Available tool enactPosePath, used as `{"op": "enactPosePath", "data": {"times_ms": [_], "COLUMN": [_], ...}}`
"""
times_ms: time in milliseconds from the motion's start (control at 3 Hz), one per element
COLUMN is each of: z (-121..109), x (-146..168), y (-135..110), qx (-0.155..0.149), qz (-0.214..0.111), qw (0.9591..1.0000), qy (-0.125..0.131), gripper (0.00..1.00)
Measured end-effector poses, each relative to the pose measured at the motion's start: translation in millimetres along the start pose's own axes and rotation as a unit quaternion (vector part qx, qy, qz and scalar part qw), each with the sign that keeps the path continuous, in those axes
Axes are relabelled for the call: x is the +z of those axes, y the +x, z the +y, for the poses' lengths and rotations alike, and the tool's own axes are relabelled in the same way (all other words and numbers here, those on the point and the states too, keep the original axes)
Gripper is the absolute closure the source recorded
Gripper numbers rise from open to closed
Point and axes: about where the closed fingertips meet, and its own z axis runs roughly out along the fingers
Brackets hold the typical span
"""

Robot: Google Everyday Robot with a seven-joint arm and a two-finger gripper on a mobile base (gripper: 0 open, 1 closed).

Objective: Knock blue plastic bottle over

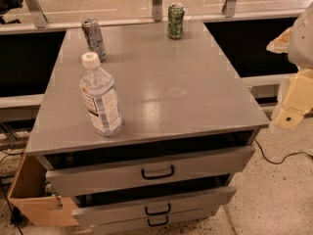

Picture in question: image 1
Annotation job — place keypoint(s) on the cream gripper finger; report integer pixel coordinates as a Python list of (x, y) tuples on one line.
[(281, 43), (295, 100)]

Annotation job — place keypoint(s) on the clear plastic water bottle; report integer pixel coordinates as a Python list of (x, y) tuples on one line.
[(100, 97)]

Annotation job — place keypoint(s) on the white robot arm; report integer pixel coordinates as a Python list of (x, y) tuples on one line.
[(301, 44)]

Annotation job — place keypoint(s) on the green drink can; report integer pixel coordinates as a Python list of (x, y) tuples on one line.
[(176, 12)]

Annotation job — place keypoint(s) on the grey drawer cabinet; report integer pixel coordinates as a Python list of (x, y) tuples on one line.
[(175, 97)]

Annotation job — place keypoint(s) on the middle grey drawer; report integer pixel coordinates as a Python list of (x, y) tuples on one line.
[(110, 213)]

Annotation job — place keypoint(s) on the grey drawer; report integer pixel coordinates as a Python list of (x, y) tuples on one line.
[(152, 221), (110, 213), (99, 178)]

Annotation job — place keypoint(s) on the bottom grey drawer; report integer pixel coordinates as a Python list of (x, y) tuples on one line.
[(152, 221)]

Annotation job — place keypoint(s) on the silver drink can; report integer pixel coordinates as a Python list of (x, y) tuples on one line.
[(94, 38)]

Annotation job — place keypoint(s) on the top grey drawer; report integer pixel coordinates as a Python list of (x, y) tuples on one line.
[(99, 178)]

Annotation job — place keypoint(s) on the black object top left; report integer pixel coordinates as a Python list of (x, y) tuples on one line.
[(9, 0)]

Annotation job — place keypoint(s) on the wooden side box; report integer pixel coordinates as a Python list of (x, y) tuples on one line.
[(27, 193)]

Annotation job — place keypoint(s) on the metal railing frame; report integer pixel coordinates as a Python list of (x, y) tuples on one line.
[(38, 16)]

